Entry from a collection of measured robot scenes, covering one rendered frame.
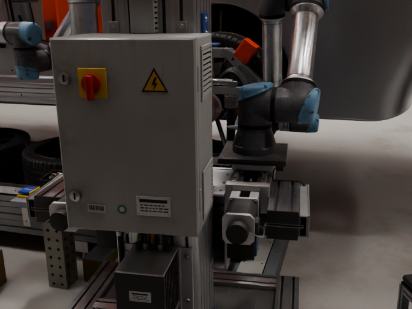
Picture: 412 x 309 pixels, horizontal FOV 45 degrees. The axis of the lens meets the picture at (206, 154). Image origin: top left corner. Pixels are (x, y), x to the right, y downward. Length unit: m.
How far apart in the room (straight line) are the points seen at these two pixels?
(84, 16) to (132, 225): 0.69
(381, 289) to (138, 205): 1.61
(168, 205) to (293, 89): 0.64
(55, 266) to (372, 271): 1.57
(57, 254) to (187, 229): 1.35
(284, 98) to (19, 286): 1.64
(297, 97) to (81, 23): 0.71
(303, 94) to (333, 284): 1.20
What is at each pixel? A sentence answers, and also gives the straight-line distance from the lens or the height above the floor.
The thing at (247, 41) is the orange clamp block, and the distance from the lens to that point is 2.18.
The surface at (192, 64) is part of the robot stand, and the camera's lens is 1.08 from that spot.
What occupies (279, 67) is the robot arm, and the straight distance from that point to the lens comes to 1.91.
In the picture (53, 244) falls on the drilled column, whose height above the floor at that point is 0.23.
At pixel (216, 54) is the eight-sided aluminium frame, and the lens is 2.22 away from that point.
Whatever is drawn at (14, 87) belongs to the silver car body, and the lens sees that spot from 3.22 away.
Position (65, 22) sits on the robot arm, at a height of 1.25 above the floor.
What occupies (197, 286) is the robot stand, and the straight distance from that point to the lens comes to 1.51.
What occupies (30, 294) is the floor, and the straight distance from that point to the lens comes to 2.56.
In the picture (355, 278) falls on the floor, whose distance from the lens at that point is 2.62.
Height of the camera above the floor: 1.29
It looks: 17 degrees down
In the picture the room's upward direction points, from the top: 1 degrees counter-clockwise
